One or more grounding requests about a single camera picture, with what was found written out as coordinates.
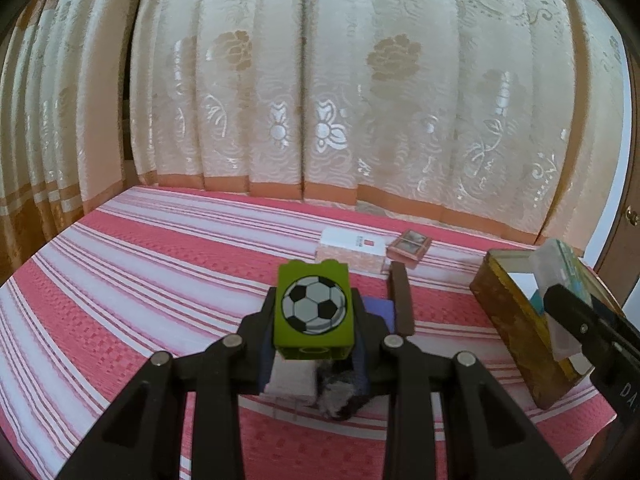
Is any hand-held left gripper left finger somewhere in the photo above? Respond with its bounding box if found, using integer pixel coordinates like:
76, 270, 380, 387
55, 287, 277, 480

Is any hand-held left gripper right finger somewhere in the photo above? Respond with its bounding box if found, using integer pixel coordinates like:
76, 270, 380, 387
351, 289, 571, 480

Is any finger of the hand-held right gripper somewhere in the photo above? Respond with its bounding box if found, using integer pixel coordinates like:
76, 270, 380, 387
544, 284, 608, 361
591, 299, 640, 338

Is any purple block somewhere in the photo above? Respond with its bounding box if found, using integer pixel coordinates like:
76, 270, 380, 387
364, 296, 398, 333

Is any clear plastic case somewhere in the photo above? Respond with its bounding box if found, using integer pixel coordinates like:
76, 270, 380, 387
529, 239, 597, 363

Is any dark fuzzy scrunchie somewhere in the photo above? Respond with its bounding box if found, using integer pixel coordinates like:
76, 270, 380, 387
316, 364, 372, 420

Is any gold tin box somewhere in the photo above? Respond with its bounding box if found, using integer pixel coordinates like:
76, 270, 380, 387
470, 249, 621, 409

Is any green soccer ball block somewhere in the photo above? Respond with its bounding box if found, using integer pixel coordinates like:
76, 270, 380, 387
272, 259, 355, 362

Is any small white block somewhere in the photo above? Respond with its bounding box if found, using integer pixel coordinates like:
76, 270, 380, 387
270, 359, 320, 405

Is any brown wooden door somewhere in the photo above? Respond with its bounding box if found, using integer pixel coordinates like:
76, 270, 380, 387
595, 180, 640, 311

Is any white flat box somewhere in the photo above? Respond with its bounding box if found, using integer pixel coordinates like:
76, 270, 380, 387
316, 226, 388, 276

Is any small pink box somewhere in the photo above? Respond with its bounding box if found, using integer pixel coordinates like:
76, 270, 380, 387
386, 229, 432, 262

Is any pink striped bedspread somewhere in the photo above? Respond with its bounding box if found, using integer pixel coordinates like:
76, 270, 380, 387
0, 185, 618, 480

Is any cream floral curtain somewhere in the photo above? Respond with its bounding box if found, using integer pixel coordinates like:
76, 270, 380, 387
0, 0, 626, 253

